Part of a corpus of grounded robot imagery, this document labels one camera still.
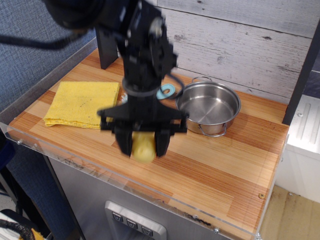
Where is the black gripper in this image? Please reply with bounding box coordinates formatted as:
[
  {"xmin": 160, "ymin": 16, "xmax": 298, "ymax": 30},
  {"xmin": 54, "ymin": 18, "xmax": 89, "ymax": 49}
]
[{"xmin": 97, "ymin": 88, "xmax": 188, "ymax": 157}]

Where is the yellow toy potato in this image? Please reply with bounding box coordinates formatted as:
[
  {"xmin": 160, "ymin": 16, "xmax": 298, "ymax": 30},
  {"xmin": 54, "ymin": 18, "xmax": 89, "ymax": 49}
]
[{"xmin": 131, "ymin": 131, "xmax": 156, "ymax": 164}]

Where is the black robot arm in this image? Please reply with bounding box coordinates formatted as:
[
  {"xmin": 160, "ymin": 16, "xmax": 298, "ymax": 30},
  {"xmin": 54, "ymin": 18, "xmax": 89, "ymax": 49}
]
[{"xmin": 45, "ymin": 0, "xmax": 188, "ymax": 157}]

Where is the folded yellow cloth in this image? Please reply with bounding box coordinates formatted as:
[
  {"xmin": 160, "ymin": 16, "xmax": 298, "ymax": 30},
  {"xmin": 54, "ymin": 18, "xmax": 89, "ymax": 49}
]
[{"xmin": 43, "ymin": 81, "xmax": 120, "ymax": 129}]

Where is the light blue dish brush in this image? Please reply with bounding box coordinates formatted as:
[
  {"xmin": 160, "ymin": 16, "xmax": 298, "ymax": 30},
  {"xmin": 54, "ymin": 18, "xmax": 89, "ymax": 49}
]
[{"xmin": 120, "ymin": 83, "xmax": 176, "ymax": 104}]

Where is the small stainless steel pot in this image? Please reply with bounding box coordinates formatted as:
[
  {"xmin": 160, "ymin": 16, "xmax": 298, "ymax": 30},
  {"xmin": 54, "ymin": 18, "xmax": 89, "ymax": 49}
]
[{"xmin": 175, "ymin": 76, "xmax": 242, "ymax": 137}]

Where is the silver toy dishwasher front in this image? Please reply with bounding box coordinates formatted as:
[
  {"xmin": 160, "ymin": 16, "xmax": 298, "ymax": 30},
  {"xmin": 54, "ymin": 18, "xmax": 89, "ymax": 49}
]
[{"xmin": 48, "ymin": 157, "xmax": 225, "ymax": 240}]

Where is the silver button control panel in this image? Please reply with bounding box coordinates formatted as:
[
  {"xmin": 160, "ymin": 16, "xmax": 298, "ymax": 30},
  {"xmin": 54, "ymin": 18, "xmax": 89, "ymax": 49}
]
[{"xmin": 104, "ymin": 200, "xmax": 168, "ymax": 240}]

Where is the white side cabinet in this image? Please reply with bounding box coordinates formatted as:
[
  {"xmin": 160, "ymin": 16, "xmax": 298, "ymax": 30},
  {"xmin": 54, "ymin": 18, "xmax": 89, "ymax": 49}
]
[{"xmin": 275, "ymin": 95, "xmax": 320, "ymax": 203}]

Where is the black left frame post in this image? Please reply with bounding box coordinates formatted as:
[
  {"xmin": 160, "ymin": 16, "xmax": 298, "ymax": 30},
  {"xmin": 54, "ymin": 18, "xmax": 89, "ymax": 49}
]
[{"xmin": 95, "ymin": 26, "xmax": 118, "ymax": 70}]

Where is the black frame post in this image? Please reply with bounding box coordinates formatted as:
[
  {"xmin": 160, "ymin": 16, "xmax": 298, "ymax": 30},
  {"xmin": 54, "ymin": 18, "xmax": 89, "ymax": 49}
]
[
  {"xmin": 95, "ymin": 26, "xmax": 118, "ymax": 70},
  {"xmin": 281, "ymin": 0, "xmax": 320, "ymax": 125}
]

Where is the black braided cable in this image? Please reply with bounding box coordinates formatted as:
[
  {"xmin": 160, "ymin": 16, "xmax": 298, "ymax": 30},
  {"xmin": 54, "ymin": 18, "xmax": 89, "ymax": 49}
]
[{"xmin": 0, "ymin": 218, "xmax": 35, "ymax": 240}]

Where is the black right frame post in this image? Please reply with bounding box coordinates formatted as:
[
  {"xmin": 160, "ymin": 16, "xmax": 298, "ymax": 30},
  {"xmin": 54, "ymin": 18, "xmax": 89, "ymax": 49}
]
[{"xmin": 281, "ymin": 0, "xmax": 320, "ymax": 125}]

